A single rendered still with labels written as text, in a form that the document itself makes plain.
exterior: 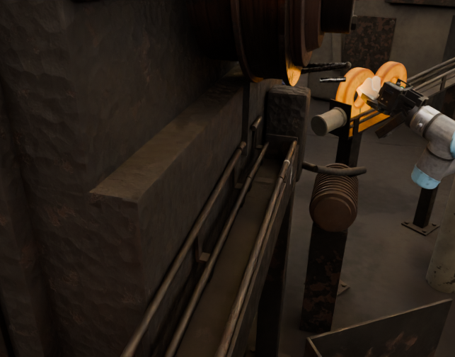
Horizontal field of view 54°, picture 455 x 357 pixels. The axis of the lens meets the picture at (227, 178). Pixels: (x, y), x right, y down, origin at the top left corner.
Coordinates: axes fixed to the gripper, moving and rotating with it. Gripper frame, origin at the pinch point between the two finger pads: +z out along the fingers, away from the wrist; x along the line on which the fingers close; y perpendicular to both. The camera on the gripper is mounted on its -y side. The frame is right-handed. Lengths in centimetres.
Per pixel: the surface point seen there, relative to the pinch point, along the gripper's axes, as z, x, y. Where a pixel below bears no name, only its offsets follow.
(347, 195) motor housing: -20.8, 20.3, -17.4
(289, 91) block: -2.0, 33.7, 6.2
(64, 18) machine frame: -24, 97, 37
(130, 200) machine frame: -33, 94, 21
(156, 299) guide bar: -37, 92, 9
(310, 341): -52, 82, 11
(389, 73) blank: -1.4, -12.0, 3.7
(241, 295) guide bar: -41, 81, 5
